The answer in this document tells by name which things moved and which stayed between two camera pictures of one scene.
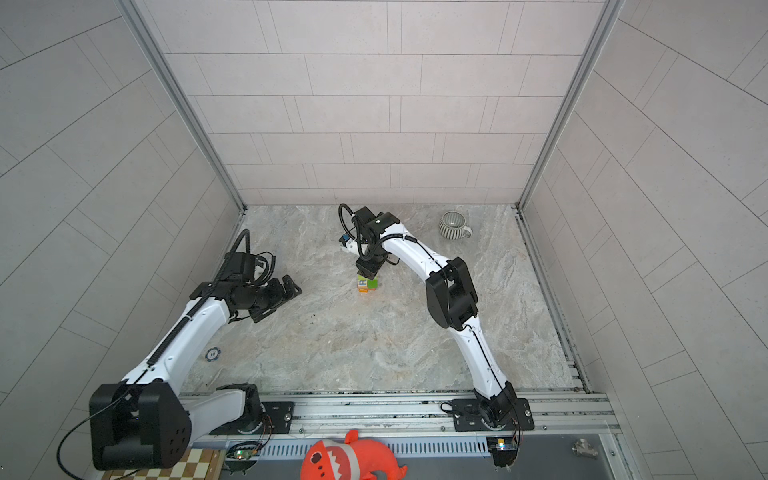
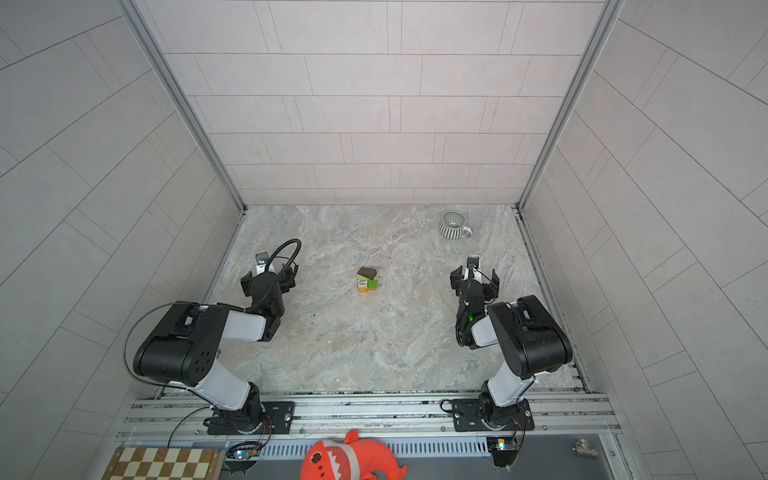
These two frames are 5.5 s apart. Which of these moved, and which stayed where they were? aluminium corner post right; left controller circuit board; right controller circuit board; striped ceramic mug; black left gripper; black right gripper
Moved: black right gripper; black left gripper
Stayed: aluminium corner post right; striped ceramic mug; left controller circuit board; right controller circuit board
